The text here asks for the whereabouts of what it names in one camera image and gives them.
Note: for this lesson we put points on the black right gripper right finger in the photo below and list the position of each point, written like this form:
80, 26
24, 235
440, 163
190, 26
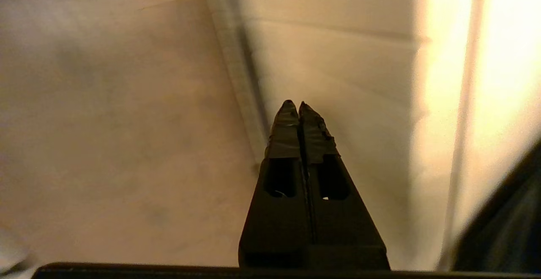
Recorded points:
338, 228

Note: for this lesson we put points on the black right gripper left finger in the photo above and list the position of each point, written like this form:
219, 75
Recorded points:
279, 228

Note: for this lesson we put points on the white ribbed front drawer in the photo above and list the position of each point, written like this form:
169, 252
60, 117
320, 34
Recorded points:
338, 59

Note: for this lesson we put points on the black umbrella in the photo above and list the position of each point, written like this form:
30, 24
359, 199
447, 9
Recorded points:
507, 232

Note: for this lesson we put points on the white TV cabinet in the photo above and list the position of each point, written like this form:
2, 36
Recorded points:
507, 80

